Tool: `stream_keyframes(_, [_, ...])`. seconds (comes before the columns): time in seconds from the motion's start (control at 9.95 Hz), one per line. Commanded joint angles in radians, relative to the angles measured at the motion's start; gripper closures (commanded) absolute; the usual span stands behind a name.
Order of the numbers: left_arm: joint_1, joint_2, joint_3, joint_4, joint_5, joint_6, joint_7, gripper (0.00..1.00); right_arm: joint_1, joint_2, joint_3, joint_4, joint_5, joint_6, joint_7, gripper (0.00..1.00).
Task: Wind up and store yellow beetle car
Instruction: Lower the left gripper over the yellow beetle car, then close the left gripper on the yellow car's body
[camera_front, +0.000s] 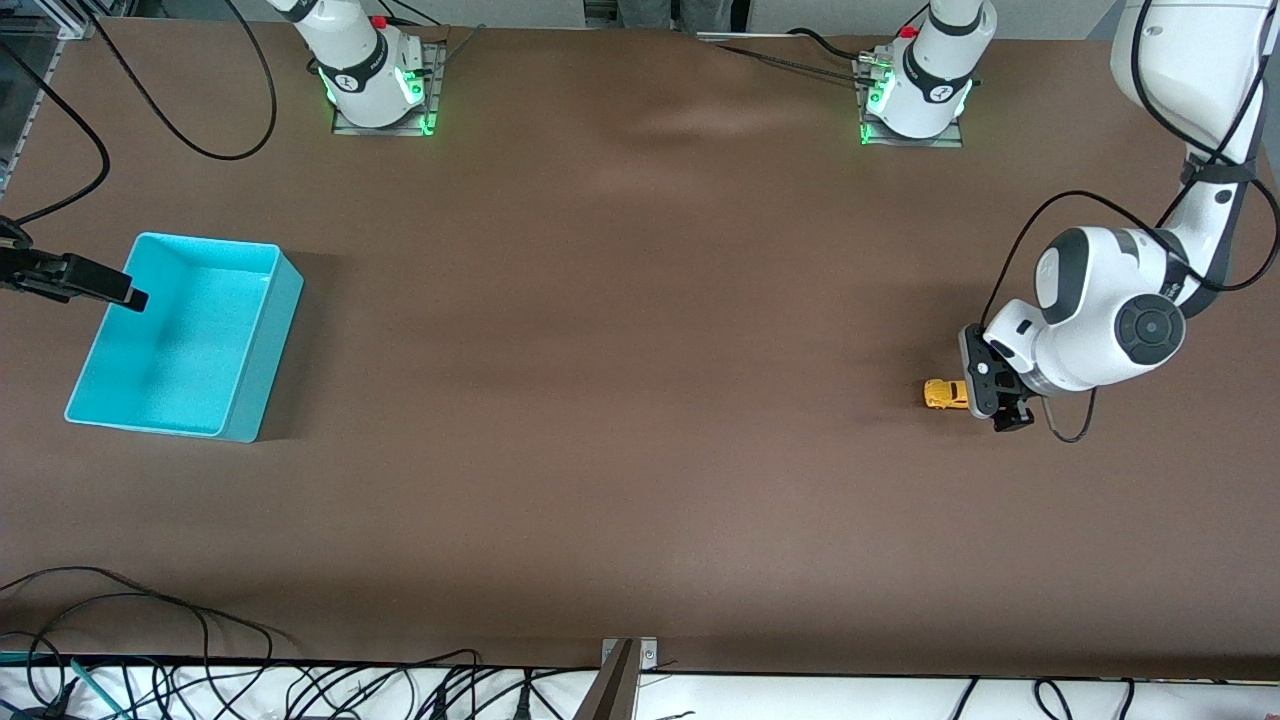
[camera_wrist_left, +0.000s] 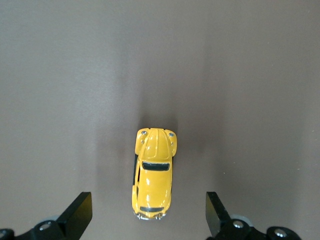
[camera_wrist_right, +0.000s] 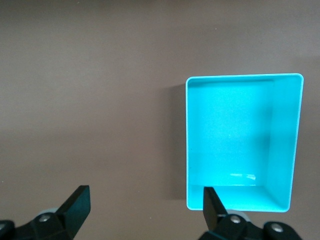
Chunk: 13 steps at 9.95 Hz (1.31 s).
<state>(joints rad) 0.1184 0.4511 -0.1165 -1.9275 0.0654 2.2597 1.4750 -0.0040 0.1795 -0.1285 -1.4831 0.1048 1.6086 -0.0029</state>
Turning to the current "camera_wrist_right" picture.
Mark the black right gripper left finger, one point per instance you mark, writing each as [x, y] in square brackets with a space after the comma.
[72, 207]

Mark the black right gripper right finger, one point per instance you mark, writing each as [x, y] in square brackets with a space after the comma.
[212, 210]

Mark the teal plastic bin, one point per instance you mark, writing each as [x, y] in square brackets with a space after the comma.
[232, 140]

